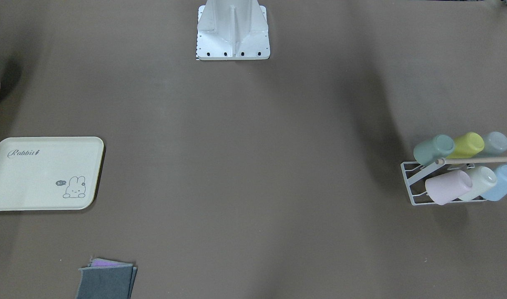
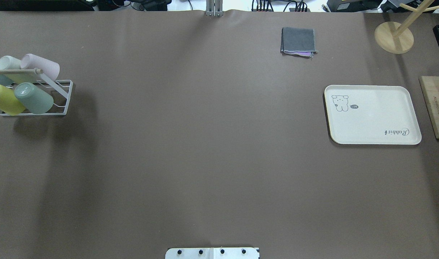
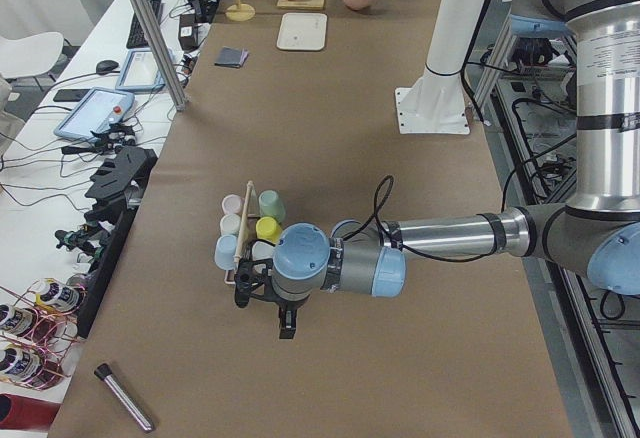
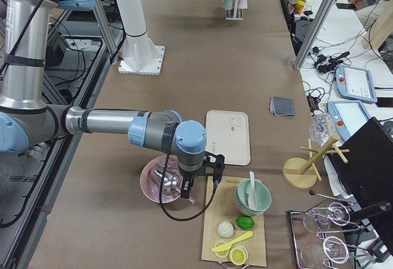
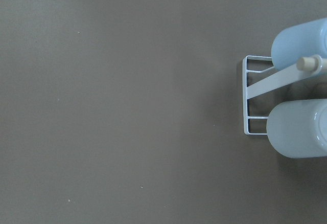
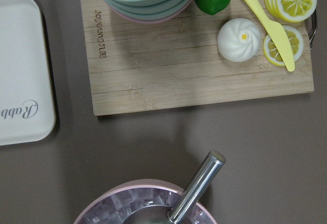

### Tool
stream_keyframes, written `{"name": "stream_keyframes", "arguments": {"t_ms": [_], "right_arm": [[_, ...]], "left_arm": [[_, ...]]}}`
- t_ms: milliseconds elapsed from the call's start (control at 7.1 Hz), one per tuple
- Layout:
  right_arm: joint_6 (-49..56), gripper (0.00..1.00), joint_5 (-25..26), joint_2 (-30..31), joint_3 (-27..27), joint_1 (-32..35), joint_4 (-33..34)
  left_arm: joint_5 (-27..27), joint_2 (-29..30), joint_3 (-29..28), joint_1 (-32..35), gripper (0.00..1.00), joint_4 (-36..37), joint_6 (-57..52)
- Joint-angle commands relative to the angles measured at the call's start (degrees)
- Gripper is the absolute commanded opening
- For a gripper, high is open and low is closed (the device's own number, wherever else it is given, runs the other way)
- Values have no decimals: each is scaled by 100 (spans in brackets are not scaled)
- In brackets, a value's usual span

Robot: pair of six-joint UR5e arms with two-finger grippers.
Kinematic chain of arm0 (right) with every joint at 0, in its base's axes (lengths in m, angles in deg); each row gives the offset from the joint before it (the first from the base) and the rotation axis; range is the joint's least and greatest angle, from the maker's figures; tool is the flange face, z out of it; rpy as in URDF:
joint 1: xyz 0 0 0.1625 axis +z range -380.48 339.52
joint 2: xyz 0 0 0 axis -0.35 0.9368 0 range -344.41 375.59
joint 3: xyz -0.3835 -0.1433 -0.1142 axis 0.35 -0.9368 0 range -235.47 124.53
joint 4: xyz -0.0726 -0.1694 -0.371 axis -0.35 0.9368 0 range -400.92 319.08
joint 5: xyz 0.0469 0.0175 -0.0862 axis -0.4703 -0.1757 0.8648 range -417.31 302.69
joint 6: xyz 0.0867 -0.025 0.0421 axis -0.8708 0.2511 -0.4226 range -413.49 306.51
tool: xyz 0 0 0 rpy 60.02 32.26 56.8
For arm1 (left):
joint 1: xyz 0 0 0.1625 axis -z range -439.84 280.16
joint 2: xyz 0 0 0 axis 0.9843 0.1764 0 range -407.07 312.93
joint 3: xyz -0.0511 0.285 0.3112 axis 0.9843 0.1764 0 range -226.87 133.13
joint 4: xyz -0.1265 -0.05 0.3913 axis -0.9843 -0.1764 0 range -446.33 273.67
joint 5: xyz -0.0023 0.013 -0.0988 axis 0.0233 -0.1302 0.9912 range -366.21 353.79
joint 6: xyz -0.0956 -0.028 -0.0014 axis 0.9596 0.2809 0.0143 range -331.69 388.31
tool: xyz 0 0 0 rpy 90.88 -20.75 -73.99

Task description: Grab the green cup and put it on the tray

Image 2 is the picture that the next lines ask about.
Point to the green plastic cup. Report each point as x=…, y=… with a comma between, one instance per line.
x=37, y=101

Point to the cream rectangular tray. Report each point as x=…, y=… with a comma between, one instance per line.
x=371, y=115

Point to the pink plastic cup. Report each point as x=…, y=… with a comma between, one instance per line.
x=50, y=68

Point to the yellow plastic cup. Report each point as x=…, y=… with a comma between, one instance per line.
x=9, y=103

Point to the cream white plastic cup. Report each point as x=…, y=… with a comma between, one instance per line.
x=9, y=62

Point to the folded grey cloth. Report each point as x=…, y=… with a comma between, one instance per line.
x=298, y=41

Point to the wooden mug tree stand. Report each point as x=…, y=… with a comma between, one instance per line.
x=396, y=38

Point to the wooden cutting board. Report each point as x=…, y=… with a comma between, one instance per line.
x=430, y=90

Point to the aluminium frame post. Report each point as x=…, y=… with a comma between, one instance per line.
x=214, y=8

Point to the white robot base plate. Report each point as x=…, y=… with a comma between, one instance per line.
x=213, y=253

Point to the white wire cup rack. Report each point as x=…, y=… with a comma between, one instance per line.
x=59, y=90

